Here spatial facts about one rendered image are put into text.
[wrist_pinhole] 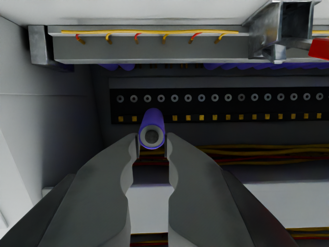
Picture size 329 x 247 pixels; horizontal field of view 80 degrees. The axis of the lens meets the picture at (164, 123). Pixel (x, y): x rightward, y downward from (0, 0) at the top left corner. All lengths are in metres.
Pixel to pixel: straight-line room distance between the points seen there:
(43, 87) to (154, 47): 0.10
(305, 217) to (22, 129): 0.26
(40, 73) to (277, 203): 0.24
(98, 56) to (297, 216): 0.23
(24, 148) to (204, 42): 0.16
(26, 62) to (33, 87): 0.02
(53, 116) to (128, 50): 0.10
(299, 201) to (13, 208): 0.25
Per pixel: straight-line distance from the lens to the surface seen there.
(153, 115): 0.15
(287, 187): 0.22
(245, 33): 0.18
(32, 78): 0.19
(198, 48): 0.17
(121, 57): 0.17
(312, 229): 0.53
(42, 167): 0.21
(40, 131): 0.20
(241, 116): 0.33
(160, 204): 0.19
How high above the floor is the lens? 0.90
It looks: 27 degrees up
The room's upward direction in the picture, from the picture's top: 180 degrees counter-clockwise
